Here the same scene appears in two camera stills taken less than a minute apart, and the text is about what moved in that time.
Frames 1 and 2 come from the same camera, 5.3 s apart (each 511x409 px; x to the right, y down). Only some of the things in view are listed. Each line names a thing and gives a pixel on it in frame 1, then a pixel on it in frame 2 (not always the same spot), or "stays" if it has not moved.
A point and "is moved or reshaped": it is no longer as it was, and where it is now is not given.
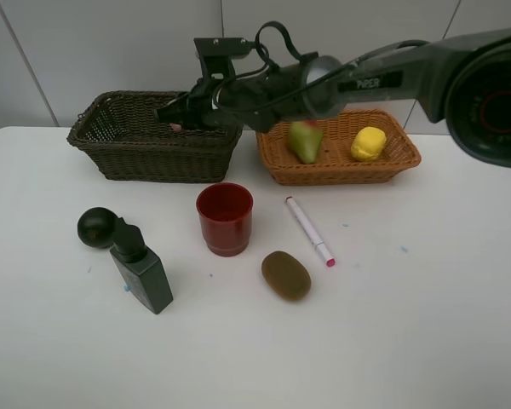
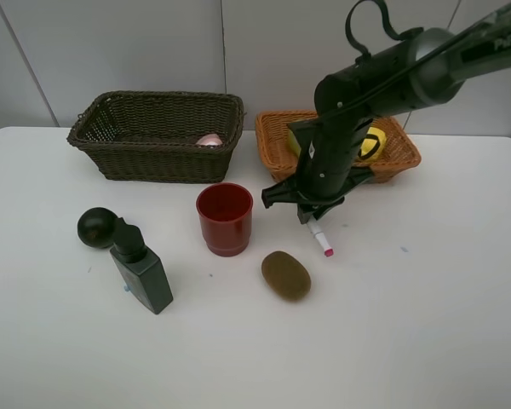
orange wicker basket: [335, 164] stays
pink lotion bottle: [175, 127] -> [209, 140]
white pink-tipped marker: [311, 231] is moved or reshaped
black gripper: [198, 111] -> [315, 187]
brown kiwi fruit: [287, 275] stays
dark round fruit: [96, 227] stays
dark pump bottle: [142, 267] stays
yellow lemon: [368, 143] stays
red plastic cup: [225, 211] stays
